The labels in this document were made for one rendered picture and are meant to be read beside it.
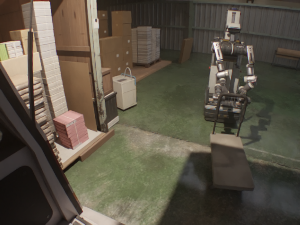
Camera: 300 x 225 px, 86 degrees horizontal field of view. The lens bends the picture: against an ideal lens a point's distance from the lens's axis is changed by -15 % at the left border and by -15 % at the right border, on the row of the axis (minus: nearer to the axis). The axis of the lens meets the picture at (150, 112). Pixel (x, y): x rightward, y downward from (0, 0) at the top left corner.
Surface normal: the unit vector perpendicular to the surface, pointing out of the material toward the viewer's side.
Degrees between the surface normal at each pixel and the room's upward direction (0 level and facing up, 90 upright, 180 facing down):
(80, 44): 90
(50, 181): 90
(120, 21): 89
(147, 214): 0
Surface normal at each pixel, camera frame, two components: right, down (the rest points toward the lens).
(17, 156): 0.89, 0.22
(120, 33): -0.44, 0.42
